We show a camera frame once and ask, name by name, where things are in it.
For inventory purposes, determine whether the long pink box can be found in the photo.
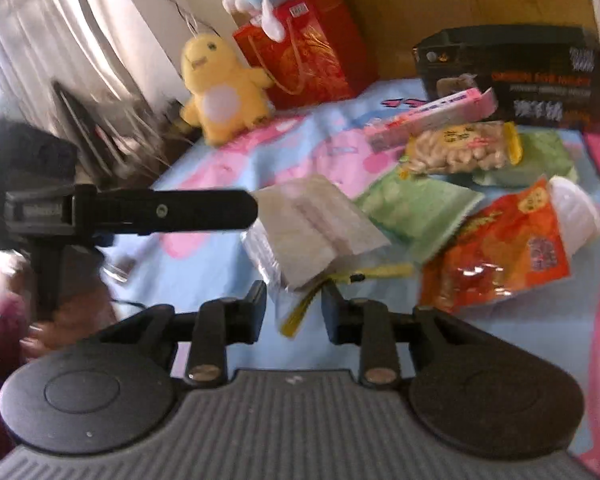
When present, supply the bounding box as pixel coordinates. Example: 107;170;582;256
362;87;498;153

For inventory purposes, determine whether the white grey snack packet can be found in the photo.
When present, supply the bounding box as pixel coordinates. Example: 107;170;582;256
240;175;393;291

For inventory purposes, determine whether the white plastic cup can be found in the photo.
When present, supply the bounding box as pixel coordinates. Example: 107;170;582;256
547;175;600;258

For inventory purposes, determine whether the yellow plush toy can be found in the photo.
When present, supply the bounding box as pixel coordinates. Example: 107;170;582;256
180;35;276;146

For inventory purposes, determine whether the black tin box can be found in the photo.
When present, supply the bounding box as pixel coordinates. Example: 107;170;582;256
412;25;600;128

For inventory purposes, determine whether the person's left hand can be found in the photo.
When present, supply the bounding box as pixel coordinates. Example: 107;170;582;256
19;277;121;362

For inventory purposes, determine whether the green leaf-print packet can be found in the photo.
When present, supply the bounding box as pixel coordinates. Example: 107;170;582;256
355;167;486;263
472;130;578;188

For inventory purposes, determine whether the clear peanut packet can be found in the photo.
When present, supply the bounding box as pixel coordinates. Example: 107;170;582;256
397;120;525;181

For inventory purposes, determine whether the orange red snack packet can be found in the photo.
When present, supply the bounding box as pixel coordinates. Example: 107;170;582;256
419;177;573;316

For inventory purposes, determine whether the clear packet with yellow trim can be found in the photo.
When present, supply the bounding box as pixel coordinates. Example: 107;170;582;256
265;260;416;337

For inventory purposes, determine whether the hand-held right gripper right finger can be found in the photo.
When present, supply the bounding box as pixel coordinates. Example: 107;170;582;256
321;284;486;386

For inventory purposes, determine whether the red gift bag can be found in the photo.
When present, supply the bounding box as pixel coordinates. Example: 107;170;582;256
232;0;381;111

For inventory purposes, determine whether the dark bedside clutter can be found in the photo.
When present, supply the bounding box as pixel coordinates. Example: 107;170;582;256
52;80;176;176

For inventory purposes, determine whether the printed blanket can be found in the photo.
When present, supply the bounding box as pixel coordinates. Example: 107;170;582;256
100;77;600;466

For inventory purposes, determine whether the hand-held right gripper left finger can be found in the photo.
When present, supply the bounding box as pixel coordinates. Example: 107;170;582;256
92;281;267;386

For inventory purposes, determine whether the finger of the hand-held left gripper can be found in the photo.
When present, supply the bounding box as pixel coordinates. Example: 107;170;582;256
95;189;259;236

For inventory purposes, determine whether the white curtain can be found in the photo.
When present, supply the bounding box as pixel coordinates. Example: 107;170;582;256
0;0;181;126

